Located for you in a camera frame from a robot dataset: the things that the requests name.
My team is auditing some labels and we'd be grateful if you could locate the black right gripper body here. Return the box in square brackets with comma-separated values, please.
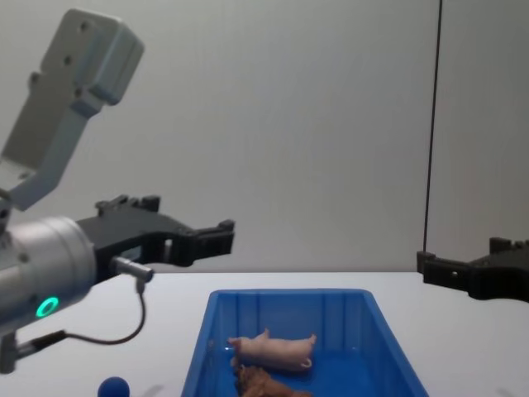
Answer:
[468, 246, 529, 303]

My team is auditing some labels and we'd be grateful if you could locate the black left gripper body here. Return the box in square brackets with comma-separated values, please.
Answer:
[75, 209, 196, 286]

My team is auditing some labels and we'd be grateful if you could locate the blue plastic bin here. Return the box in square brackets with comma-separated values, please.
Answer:
[180, 288, 431, 397]

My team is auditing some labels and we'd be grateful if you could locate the pink toy pig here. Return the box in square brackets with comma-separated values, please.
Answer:
[226, 328, 317, 374]

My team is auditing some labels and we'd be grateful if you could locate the brown toy animal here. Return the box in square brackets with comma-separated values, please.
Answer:
[232, 363, 314, 397]

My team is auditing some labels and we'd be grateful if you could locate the small blue ball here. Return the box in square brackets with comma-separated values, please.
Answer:
[97, 375, 132, 397]

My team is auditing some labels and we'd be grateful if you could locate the thin dark cable with silver plug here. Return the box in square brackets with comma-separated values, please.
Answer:
[18, 256, 156, 352]

